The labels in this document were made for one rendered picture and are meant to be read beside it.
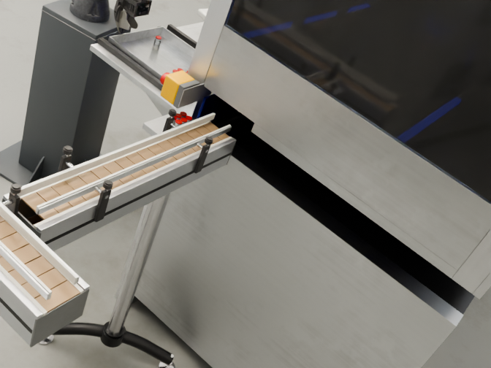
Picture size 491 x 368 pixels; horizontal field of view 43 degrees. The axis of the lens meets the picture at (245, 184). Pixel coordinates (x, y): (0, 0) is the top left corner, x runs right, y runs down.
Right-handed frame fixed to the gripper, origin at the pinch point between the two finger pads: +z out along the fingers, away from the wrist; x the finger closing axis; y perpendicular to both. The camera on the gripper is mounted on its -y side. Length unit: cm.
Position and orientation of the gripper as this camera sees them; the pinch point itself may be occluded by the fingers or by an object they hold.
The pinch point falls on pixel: (120, 28)
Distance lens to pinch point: 217.6
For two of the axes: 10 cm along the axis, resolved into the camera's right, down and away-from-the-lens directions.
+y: 7.5, 5.8, -3.2
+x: 5.7, -3.3, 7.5
